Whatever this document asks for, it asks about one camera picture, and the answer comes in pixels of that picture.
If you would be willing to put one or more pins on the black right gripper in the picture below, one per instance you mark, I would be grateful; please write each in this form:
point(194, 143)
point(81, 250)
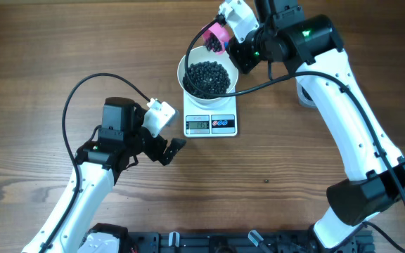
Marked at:
point(240, 53)

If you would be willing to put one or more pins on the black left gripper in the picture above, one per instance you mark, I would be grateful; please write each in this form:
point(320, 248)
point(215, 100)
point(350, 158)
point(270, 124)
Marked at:
point(158, 149)

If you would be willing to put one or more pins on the pink scoop blue handle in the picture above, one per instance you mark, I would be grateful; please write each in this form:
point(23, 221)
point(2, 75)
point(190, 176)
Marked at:
point(216, 38)

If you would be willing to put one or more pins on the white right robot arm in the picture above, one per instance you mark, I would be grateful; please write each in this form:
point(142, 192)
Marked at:
point(314, 55)

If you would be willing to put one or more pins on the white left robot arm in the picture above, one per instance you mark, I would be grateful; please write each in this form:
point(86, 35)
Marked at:
point(91, 181)

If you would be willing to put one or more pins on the white digital kitchen scale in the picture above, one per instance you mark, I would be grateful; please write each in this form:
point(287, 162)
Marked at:
point(210, 118)

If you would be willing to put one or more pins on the black beans in bowl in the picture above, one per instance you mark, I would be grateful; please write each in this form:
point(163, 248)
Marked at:
point(206, 77)

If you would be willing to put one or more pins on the white bowl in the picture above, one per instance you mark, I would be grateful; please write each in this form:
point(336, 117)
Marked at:
point(201, 54)

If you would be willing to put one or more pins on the clear plastic container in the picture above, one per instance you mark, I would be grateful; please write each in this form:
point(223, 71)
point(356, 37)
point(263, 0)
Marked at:
point(304, 98)

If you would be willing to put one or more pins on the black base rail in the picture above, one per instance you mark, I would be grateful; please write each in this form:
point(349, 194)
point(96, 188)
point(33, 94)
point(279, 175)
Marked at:
point(104, 237)

